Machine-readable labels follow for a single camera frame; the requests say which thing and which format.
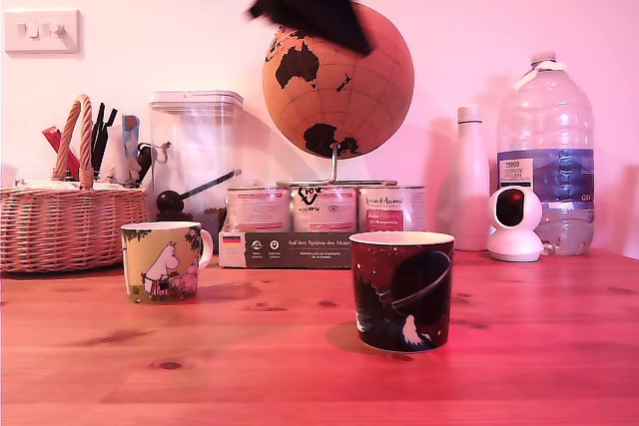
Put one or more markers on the white metal bottle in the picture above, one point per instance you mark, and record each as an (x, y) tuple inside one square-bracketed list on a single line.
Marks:
[(469, 186)]

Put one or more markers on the black round-headed scoop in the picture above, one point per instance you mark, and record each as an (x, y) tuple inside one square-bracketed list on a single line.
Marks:
[(170, 201)]

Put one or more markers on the silver tin with black logo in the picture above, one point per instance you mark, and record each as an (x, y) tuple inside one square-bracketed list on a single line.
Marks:
[(323, 211)]

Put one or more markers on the black utensil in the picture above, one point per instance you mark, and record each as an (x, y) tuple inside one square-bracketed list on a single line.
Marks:
[(99, 136), (110, 122)]

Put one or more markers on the dark brown pellets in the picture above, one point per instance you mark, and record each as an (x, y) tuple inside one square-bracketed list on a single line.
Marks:
[(213, 220)]

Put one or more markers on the silver tin with pale label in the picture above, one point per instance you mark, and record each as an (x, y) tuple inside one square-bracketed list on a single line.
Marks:
[(258, 211)]

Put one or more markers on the dark space print cup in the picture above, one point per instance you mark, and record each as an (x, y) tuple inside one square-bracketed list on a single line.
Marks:
[(402, 291)]

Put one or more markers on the blue packet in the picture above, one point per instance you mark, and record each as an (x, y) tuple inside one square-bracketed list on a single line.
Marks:
[(131, 136)]

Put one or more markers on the small white round camera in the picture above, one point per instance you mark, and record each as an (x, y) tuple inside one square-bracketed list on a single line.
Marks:
[(515, 241)]

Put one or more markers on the red packet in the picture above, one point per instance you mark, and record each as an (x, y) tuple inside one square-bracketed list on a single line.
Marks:
[(52, 139)]

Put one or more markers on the white papers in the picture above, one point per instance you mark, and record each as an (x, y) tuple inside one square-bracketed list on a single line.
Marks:
[(50, 185)]

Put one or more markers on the large clear water bottle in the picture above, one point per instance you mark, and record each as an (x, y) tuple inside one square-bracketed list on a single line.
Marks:
[(546, 122)]

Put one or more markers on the white wall switch plate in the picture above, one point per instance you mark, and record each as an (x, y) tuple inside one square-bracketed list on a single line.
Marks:
[(45, 32)]

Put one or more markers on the yellow cartoon print mug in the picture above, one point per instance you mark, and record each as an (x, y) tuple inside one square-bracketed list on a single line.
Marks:
[(160, 246)]

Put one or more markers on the silver tin with red label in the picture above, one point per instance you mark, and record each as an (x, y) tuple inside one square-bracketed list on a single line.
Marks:
[(391, 211)]

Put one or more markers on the dark printed cardboard tray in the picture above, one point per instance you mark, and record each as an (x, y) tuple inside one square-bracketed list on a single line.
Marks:
[(294, 250)]

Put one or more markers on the cork globe on metal stand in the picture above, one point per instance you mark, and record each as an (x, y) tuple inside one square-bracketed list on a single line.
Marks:
[(349, 97)]

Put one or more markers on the clear plastic storage container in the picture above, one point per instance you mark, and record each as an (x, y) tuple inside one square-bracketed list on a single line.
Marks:
[(199, 146)]

